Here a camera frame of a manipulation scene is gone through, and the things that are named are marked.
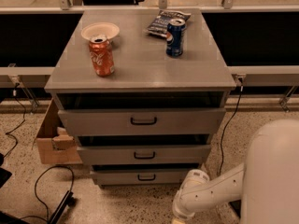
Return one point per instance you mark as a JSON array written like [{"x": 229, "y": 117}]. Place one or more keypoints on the blue pepsi can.
[{"x": 174, "y": 37}]

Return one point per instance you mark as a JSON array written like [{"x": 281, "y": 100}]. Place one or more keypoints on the blue chip bag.
[{"x": 159, "y": 25}]

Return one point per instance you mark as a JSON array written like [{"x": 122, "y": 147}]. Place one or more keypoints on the grey middle drawer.
[{"x": 161, "y": 154}]

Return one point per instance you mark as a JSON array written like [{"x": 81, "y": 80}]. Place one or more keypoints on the black power adapter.
[{"x": 236, "y": 206}]

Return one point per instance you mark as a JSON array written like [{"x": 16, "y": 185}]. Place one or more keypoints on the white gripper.
[{"x": 177, "y": 220}]

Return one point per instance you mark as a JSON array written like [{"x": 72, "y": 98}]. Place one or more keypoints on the black stand leg left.
[{"x": 67, "y": 201}]

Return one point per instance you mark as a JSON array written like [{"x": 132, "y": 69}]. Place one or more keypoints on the grey top drawer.
[{"x": 113, "y": 122}]

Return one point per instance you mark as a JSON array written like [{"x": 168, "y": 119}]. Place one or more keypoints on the grey bottom drawer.
[{"x": 138, "y": 177}]

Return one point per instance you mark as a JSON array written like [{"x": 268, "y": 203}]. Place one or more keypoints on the brown cardboard box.
[{"x": 54, "y": 144}]

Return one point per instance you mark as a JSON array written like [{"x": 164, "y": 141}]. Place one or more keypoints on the grey drawer cabinet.
[{"x": 144, "y": 78}]

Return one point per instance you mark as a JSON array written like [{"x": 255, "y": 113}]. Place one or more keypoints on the white paper bowl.
[{"x": 110, "y": 30}]

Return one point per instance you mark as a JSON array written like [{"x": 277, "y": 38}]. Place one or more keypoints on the orange coca-cola can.
[{"x": 101, "y": 55}]

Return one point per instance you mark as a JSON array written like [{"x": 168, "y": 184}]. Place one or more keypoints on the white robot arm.
[{"x": 266, "y": 183}]

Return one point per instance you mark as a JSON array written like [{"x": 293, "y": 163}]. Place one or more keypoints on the grey drawer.
[
  {"x": 113, "y": 122},
  {"x": 161, "y": 154},
  {"x": 138, "y": 177}
]

